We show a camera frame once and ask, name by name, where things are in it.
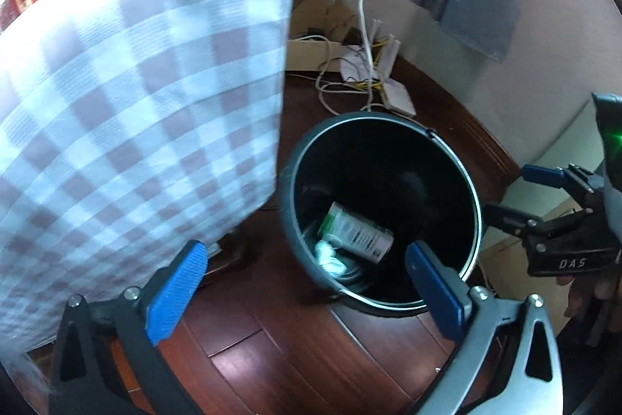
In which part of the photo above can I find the green milk carton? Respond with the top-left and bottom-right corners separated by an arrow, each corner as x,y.
318,202 -> 393,264

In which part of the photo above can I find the black trash bin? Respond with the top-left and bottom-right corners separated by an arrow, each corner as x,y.
277,112 -> 483,318

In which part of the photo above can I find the person's right hand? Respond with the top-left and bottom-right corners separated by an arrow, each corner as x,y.
556,271 -> 621,333

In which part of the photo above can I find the crumpled white tissue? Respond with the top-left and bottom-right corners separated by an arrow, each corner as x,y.
314,240 -> 348,278

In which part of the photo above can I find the white power strip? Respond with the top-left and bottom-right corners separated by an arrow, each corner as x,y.
381,78 -> 416,118

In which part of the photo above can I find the pink checkered tablecloth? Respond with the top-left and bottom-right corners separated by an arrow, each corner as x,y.
1,0 -> 293,352

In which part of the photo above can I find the cardboard box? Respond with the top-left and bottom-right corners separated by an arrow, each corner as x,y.
286,0 -> 358,73

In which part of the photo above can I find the white hanging cable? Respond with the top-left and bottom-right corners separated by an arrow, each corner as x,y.
357,0 -> 395,112

